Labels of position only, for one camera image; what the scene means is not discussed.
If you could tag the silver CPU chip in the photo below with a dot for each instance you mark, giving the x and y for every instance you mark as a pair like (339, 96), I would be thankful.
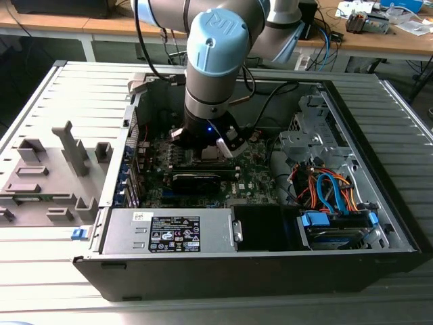
(209, 154)

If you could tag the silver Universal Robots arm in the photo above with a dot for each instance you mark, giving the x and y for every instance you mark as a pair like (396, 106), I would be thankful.
(209, 91)

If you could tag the CPU socket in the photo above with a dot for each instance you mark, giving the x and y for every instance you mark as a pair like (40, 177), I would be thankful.
(193, 160)

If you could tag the green RAM stick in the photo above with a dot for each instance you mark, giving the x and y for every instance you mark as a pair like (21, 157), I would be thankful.
(226, 172)
(30, 198)

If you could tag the round coin battery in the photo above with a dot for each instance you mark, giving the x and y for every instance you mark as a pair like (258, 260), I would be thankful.
(255, 136)

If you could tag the green motherboard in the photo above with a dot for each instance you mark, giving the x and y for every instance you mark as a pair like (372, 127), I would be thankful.
(252, 169)

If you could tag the silver metal drive cage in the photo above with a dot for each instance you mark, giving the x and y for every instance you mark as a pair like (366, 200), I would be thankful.
(301, 142)

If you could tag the grey power supply unit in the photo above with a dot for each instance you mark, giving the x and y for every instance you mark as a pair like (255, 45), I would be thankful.
(125, 233)

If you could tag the white power strip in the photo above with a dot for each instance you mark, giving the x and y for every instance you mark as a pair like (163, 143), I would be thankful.
(302, 62)

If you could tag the hard disk in blue carrier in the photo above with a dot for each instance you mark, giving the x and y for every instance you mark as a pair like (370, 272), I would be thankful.
(313, 221)

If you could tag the open black PC case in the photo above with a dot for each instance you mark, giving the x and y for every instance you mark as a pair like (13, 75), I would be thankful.
(236, 276)

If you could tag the grey parts rack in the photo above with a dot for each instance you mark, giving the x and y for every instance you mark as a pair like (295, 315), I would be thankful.
(57, 184)

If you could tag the blue case latch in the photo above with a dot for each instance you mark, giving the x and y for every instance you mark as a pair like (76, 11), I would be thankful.
(78, 233)

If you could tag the black upright box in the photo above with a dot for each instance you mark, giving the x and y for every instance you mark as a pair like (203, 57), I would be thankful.
(309, 20)

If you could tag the wooden desk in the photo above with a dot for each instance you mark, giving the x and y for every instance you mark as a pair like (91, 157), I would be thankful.
(50, 23)

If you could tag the black equipment box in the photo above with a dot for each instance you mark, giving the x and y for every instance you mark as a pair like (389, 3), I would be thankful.
(61, 8)

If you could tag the small heatsink cooler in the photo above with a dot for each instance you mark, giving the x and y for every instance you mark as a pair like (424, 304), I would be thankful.
(355, 22)

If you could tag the white paper sheet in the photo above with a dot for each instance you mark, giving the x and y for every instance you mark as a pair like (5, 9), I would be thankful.
(352, 8)

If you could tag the grey metal device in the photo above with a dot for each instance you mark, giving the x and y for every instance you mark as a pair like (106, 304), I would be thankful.
(377, 23)

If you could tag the clear plastic bag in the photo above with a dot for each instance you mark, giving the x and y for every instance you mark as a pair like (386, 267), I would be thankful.
(412, 27)

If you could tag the blue cardboard box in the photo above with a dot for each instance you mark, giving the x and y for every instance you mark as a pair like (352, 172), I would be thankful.
(402, 5)

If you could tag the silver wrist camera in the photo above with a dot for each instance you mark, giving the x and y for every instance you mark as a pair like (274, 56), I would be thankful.
(176, 134)
(225, 149)

